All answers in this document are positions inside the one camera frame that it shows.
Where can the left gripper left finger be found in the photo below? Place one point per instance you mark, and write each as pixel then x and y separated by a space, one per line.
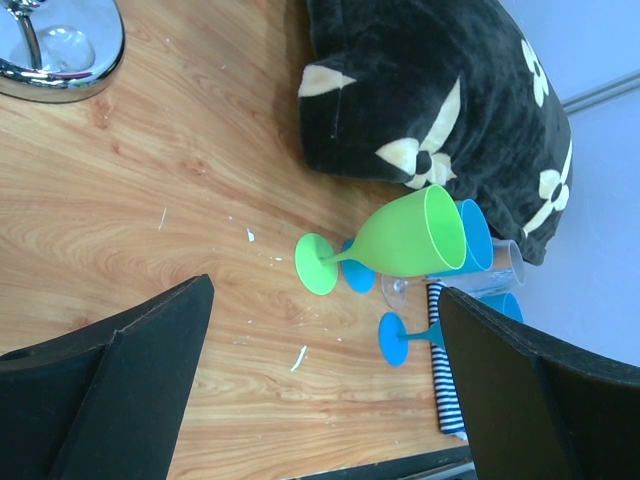
pixel 105 401

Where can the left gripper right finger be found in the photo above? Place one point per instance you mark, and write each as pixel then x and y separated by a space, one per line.
pixel 535 406

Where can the clear wine glass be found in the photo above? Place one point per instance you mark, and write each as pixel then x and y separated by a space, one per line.
pixel 506 273

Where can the dark blue wine glass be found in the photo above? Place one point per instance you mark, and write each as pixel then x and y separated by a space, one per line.
pixel 394 339

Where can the green wine glass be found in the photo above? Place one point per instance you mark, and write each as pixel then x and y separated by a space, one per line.
pixel 418 234

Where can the light blue wine glass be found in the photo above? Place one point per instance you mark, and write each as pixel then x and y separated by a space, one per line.
pixel 479 251

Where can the chrome wine glass rack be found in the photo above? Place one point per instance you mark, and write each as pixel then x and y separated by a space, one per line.
pixel 60 52

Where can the blue striped cloth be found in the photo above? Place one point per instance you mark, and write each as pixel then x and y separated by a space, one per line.
pixel 447 405

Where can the black floral pillow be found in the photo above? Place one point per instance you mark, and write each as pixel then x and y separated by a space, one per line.
pixel 447 93

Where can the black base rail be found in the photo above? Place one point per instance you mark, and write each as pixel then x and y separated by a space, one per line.
pixel 400 467

